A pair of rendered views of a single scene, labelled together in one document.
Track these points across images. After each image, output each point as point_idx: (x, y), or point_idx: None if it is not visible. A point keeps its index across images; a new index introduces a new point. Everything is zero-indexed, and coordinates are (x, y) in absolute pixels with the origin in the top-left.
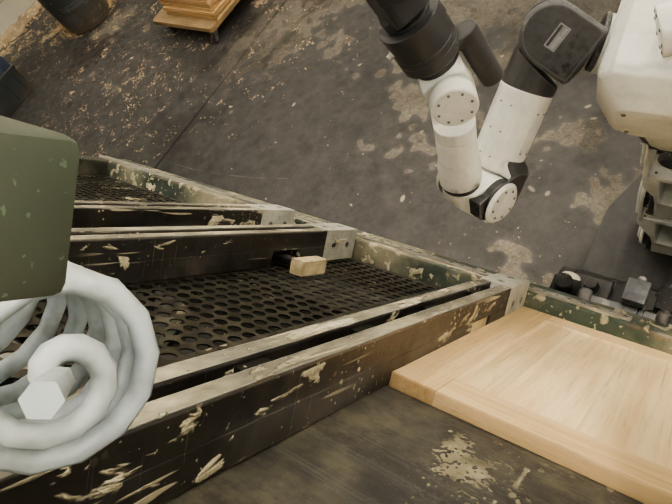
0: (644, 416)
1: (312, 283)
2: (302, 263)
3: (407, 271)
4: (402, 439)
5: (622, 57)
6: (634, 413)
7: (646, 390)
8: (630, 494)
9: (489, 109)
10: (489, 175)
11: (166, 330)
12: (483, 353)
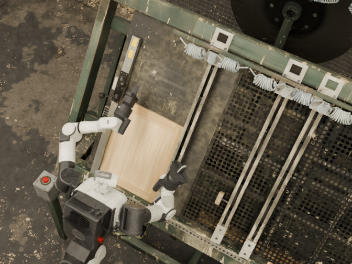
0: (139, 137)
1: (216, 188)
2: (219, 192)
3: (191, 224)
4: (181, 108)
5: (121, 196)
6: (140, 138)
7: (134, 153)
8: (147, 109)
9: (156, 215)
10: (159, 203)
11: (231, 128)
12: (167, 151)
